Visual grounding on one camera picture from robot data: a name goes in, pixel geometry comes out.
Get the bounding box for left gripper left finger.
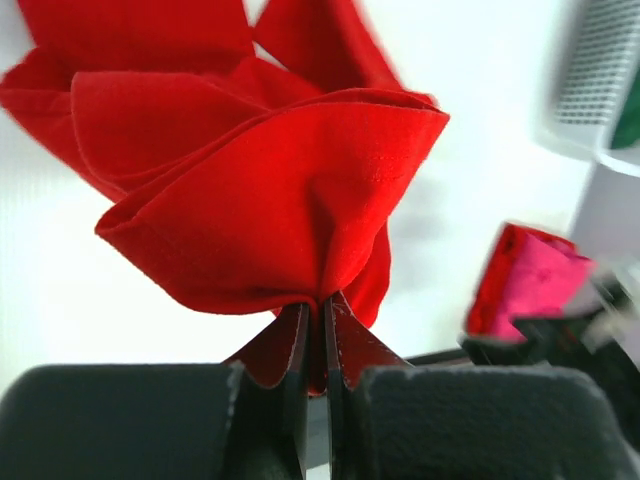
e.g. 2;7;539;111
1;304;310;479

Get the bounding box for red t shirt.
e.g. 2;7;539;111
0;0;451;396
465;223;581;336

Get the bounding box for white plastic basket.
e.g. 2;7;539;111
534;1;639;178

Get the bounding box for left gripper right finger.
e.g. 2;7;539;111
323;294;635;479

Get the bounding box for folded red t shirt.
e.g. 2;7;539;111
465;223;581;336

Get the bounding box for green t shirt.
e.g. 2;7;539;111
611;87;639;150

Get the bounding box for folded pink t shirt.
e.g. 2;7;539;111
490;234;593;341

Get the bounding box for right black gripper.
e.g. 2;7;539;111
461;269;639;449

